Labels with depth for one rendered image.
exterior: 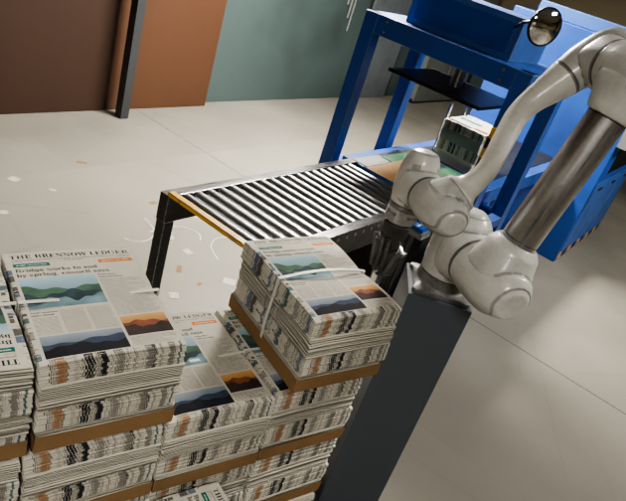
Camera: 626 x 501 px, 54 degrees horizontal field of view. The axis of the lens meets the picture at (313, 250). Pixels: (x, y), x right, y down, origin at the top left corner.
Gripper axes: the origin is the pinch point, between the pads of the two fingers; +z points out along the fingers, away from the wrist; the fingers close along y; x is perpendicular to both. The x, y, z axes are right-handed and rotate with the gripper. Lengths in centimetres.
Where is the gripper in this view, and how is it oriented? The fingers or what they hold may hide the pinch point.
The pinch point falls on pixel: (375, 280)
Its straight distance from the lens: 181.7
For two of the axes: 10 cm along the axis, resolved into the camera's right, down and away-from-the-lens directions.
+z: -2.9, 8.5, 4.5
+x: 8.0, -0.5, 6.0
